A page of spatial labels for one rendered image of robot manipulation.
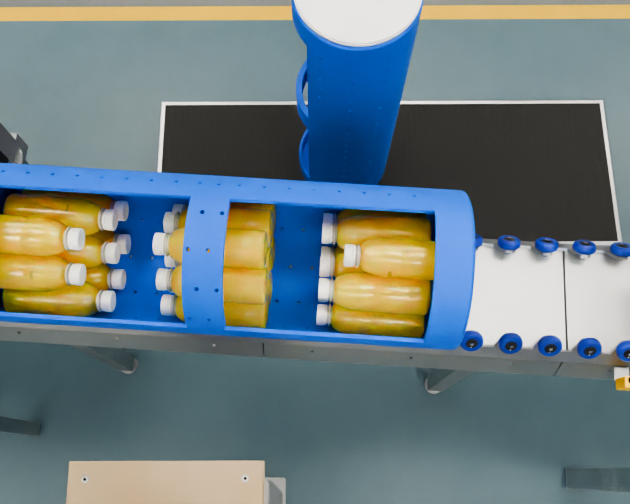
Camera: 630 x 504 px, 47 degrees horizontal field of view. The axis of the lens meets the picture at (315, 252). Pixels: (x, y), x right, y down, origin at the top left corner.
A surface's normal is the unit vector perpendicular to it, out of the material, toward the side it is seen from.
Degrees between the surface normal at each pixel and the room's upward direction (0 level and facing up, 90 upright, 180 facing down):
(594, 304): 0
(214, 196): 27
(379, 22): 0
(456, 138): 0
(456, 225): 14
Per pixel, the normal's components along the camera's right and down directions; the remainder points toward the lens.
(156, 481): 0.07, -0.26
